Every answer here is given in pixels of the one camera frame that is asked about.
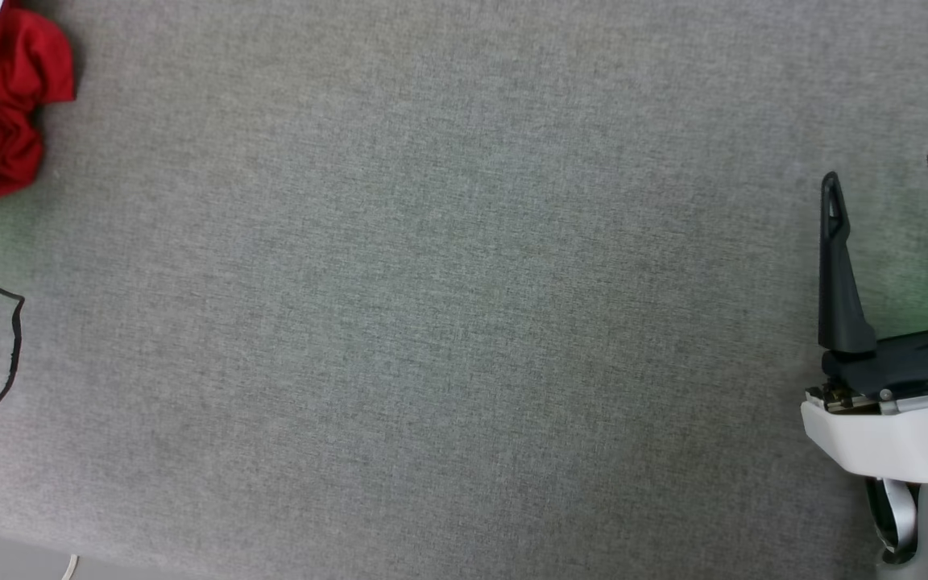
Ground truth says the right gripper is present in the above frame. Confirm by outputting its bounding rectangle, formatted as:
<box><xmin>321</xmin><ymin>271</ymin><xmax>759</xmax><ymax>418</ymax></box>
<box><xmin>800</xmin><ymin>148</ymin><xmax>928</xmax><ymax>486</ymax></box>

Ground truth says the red garment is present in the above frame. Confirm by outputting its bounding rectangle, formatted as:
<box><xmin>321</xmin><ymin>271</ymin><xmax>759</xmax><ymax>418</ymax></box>
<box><xmin>0</xmin><ymin>4</ymin><xmax>78</xmax><ymax>202</ymax></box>

